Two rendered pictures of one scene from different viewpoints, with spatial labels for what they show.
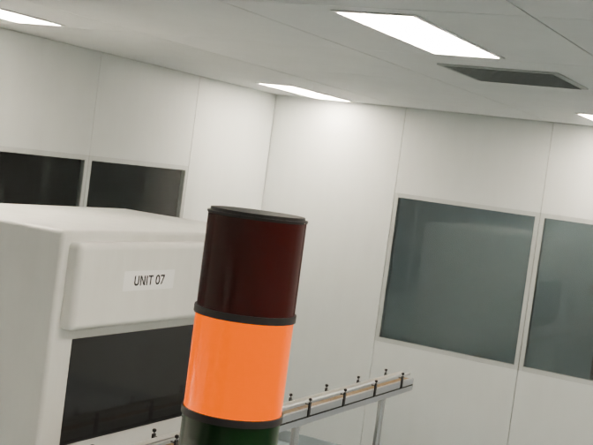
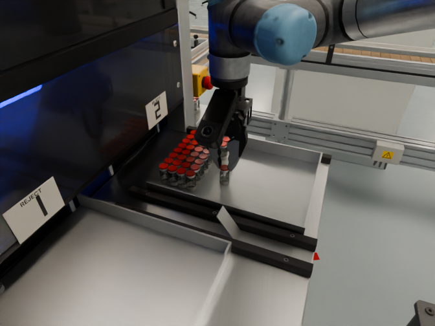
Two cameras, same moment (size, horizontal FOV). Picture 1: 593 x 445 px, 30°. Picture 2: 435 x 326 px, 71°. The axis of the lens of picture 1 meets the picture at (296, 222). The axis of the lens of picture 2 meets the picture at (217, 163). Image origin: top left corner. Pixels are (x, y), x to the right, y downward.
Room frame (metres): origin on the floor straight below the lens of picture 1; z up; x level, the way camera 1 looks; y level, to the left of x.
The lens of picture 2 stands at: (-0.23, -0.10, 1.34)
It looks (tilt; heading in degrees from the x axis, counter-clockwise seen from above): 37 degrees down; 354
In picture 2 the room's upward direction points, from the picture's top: straight up
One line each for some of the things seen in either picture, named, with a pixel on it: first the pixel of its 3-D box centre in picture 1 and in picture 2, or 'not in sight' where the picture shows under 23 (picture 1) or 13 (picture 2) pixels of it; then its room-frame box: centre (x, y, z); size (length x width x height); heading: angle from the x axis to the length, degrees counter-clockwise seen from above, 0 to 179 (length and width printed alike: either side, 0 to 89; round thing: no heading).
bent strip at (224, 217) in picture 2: not in sight; (255, 232); (0.12, -0.20, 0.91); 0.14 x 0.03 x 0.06; 63
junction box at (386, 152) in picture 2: not in sight; (387, 152); (0.88, -1.04, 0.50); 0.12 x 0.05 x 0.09; 62
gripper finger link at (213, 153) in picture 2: not in sight; (219, 145); (0.32, -0.16, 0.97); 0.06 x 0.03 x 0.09; 152
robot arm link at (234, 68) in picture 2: not in sight; (228, 64); (0.31, -0.17, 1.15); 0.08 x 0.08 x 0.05
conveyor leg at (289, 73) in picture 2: not in sight; (280, 132); (1.18, -0.60, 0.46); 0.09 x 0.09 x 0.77; 62
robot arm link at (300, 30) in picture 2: not in sight; (279, 30); (0.23, -0.24, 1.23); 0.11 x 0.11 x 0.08; 28
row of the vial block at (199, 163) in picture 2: not in sight; (205, 161); (0.35, -0.13, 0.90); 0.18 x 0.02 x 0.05; 152
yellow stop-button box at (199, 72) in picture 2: not in sight; (193, 80); (0.64, -0.11, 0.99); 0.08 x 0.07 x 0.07; 62
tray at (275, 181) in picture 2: not in sight; (239, 172); (0.31, -0.20, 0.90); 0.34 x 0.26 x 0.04; 62
